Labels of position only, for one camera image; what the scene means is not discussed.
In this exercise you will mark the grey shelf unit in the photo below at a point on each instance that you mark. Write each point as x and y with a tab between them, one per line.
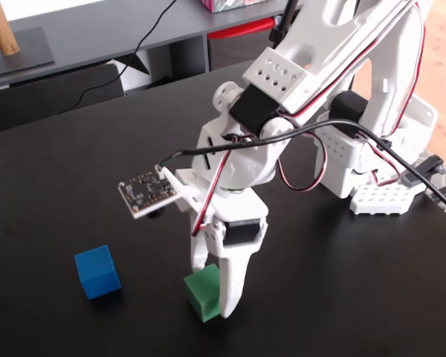
96	33

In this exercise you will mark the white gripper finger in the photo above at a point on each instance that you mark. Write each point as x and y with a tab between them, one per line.
232	275
198	249

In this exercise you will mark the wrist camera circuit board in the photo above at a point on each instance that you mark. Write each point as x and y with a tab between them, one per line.
148	191

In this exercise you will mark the dark grey flat slab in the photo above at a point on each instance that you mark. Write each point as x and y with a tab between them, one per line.
26	52

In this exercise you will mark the colourful patterned box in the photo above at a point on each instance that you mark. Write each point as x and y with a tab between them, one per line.
215	4

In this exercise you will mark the thin black tripod leg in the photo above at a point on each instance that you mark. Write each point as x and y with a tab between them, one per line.
278	31

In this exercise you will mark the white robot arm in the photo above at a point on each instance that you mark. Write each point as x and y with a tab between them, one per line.
338	29

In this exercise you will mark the blue cube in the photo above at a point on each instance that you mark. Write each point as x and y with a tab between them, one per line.
96	271

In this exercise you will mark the grey black table clamp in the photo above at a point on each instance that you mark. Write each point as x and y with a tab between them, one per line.
436	161

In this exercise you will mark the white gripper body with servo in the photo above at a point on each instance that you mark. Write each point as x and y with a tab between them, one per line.
241	209

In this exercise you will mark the dark grey storage bin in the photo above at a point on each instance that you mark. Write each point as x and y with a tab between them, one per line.
41	100
234	52

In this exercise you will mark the wooden pole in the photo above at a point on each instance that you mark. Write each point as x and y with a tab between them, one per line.
2	29

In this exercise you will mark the green cube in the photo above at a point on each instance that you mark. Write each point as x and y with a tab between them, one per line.
200	294

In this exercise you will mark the red flat item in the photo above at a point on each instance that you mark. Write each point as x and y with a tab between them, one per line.
241	29

